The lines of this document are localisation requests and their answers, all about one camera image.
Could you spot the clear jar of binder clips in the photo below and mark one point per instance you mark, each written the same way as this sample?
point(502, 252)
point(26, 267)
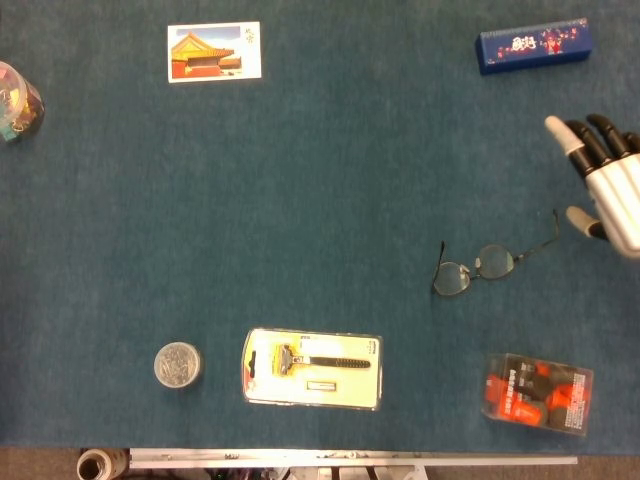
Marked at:
point(17, 102)

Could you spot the blue felt table cloth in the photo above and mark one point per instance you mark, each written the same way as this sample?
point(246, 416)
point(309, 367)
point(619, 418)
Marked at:
point(300, 200)

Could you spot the aluminium rail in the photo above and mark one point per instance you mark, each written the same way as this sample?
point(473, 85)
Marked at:
point(350, 456)

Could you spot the right silver-black robot hand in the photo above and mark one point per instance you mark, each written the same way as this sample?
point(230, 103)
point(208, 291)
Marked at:
point(617, 190)

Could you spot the brown tape roll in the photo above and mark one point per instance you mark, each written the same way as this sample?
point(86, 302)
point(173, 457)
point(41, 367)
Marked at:
point(100, 464)

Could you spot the dark blue printed rectangular box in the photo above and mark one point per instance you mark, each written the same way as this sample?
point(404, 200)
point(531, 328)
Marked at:
point(535, 47)

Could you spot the round clear tub of paperclips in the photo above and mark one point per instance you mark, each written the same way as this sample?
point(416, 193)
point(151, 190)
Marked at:
point(177, 365)

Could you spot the clear box of red-black pieces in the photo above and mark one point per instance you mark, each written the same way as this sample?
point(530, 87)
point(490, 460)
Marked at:
point(537, 394)

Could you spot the razor in blister pack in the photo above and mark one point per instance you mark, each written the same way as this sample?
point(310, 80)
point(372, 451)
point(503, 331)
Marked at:
point(312, 370)

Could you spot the palace picture postcard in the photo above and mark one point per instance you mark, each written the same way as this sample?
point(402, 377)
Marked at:
point(214, 52)

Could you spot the black thin-frame eyeglasses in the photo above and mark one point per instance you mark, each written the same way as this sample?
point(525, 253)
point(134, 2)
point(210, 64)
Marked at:
point(492, 262)

